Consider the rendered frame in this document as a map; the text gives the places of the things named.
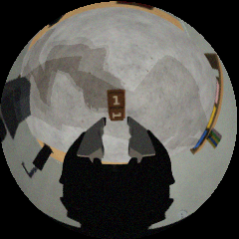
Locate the brown wooden cube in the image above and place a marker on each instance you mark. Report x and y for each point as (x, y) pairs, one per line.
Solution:
(116, 113)
(116, 99)

